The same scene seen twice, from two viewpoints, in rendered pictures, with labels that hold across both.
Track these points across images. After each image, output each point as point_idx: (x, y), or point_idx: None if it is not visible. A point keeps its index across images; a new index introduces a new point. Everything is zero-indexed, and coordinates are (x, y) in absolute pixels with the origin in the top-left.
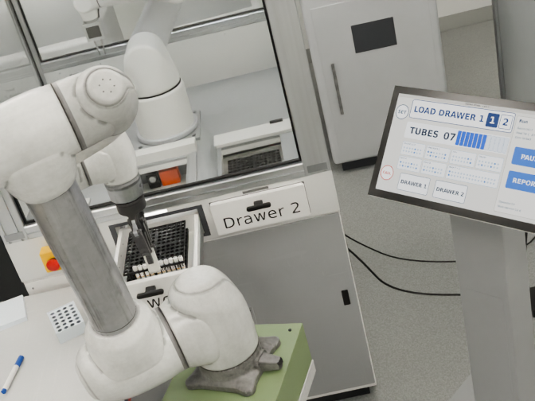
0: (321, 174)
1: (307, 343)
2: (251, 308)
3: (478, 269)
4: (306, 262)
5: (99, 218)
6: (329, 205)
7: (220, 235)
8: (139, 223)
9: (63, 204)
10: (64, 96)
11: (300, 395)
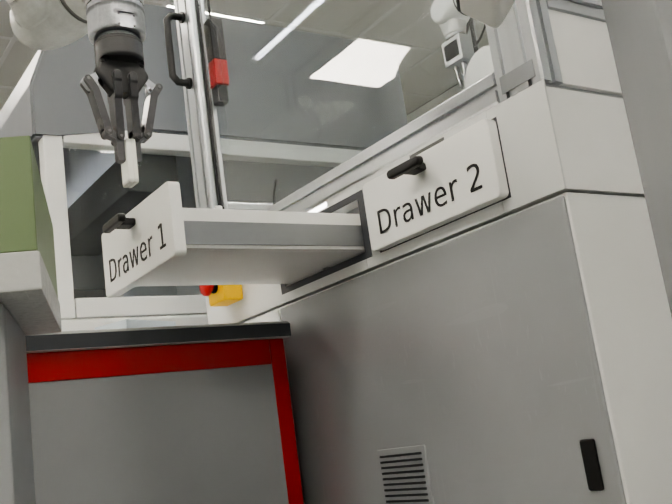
0: (525, 94)
1: (32, 196)
2: (423, 447)
3: (655, 151)
4: (508, 336)
5: None
6: (543, 176)
7: (373, 249)
8: (105, 76)
9: None
10: None
11: None
